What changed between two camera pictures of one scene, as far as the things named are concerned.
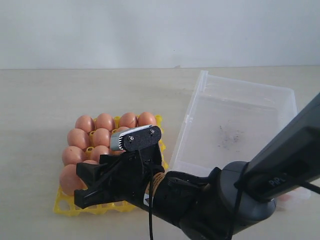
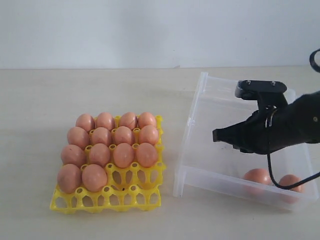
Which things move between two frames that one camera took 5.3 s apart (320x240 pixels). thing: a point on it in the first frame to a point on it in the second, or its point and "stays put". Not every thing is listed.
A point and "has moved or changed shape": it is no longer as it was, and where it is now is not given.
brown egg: [70, 181] stays put
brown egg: [91, 161] has moved or changed shape
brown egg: [146, 118] stays put
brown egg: [85, 122] stays put
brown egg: [72, 155] stays put
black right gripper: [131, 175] to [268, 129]
